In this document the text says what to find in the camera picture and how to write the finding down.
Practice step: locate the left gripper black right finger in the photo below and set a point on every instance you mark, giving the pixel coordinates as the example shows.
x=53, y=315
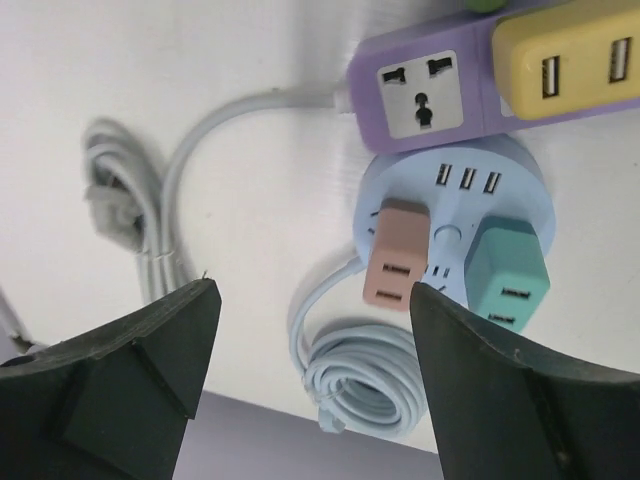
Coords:
x=505, y=407

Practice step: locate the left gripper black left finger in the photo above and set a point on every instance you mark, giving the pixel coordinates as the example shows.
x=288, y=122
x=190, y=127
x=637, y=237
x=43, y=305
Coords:
x=114, y=402

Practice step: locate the teal plug adapter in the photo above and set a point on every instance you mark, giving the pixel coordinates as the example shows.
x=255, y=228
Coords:
x=505, y=273

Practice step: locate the pink plug adapter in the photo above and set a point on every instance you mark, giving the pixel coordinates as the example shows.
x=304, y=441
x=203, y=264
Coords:
x=399, y=254

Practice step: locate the yellow plug adapter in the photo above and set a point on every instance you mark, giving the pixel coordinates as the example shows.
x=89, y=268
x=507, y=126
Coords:
x=574, y=56

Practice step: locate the round blue power strip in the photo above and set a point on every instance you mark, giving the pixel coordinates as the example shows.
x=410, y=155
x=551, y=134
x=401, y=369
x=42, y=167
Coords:
x=460, y=184

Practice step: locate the purple power strip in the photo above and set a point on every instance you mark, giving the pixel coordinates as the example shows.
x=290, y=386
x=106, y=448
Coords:
x=433, y=84

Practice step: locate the green power strip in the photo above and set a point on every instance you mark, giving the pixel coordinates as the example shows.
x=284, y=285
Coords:
x=484, y=6

